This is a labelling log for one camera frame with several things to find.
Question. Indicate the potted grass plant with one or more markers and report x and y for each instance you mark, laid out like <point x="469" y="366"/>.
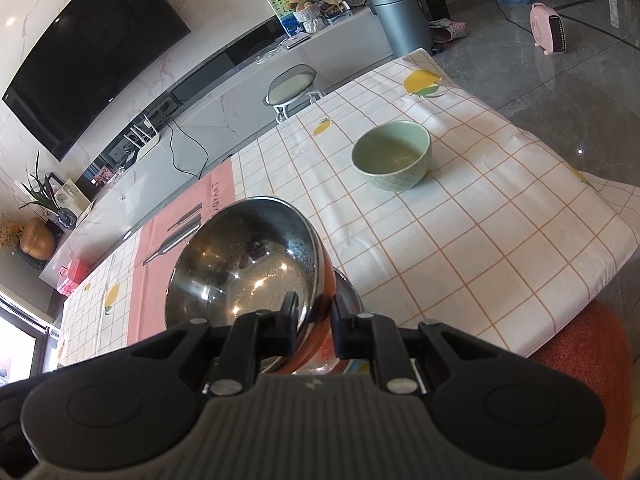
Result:
<point x="41" y="193"/>

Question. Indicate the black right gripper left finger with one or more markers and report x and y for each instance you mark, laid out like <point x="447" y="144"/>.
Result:
<point x="254" y="336"/>

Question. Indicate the green ceramic bowl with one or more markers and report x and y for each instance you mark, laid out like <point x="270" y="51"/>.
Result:
<point x="395" y="156"/>

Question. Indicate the blue steel-lined bowl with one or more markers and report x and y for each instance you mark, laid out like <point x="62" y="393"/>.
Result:
<point x="324" y="360"/>

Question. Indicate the pink space heater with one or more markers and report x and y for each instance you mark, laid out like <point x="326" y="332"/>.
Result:
<point x="547" y="29"/>

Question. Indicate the grey metal trash bin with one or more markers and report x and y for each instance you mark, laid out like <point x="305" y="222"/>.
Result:
<point x="405" y="23"/>

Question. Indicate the orange chair cushion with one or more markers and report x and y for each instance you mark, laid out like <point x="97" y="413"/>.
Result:
<point x="594" y="349"/>

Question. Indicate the golden brown vase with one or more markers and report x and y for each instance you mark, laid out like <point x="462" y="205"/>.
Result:
<point x="36" y="240"/>

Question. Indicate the white wifi router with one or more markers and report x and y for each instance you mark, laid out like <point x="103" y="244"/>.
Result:
<point x="143" y="136"/>

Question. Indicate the white marble tv console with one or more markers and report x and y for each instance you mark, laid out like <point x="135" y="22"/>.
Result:
<point x="219" y="124"/>

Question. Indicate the black wall television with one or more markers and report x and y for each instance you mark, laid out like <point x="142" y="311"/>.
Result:
<point x="92" y="51"/>

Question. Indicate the pink storage box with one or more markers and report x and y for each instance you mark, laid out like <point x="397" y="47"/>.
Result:
<point x="71" y="276"/>

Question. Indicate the orange steel-lined bowl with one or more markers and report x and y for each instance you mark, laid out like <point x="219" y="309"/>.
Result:
<point x="246" y="258"/>

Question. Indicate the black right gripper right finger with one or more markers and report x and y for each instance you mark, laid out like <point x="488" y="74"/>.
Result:
<point x="375" y="338"/>

